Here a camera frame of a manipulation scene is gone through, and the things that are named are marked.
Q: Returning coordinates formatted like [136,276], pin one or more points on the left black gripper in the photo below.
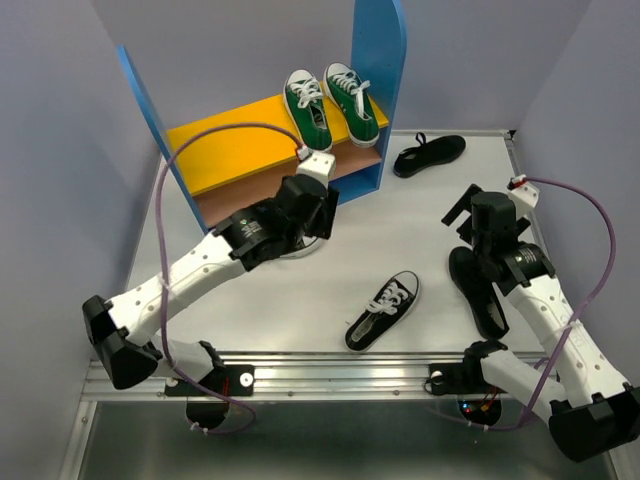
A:
[325,216]

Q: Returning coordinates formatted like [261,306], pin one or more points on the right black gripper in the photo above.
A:
[465,203]

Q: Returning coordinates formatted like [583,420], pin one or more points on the black canvas sneaker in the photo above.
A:
[306,246]
[391,304]

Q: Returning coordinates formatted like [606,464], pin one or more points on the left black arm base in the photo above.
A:
[235,380]

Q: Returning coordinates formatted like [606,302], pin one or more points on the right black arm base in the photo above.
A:
[456,379]

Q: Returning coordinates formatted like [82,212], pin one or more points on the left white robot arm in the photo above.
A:
[125,330]

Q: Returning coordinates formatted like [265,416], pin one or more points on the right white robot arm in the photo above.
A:
[587,404]

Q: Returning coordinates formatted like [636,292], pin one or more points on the black slip-on shoe far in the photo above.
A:
[427,154]

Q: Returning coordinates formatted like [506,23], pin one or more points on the black leather shoe right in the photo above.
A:
[479,293]

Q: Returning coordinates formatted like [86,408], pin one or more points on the yellow upper shelf board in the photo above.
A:
[229,156]

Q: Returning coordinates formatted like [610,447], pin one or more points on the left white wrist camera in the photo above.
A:
[319,165]

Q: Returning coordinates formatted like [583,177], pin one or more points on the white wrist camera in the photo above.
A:
[319,165]
[524,195]

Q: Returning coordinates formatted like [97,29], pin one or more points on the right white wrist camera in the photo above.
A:
[524,195]

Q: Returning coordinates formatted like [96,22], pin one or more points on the blue shoe shelf frame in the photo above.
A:
[378,52]

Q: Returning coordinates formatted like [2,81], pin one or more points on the aluminium mounting rail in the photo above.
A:
[339,377]

